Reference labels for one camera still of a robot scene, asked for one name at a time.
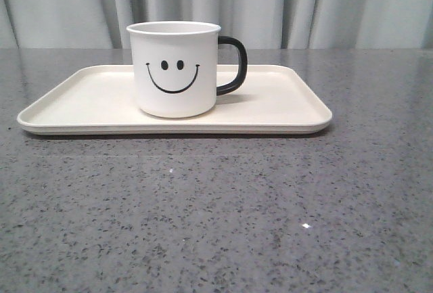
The white smiley mug black handle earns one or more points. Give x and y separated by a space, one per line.
175 67

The grey curtain left panel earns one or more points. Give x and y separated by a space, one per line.
101 24

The cream rectangular plastic tray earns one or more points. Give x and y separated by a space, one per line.
99 100

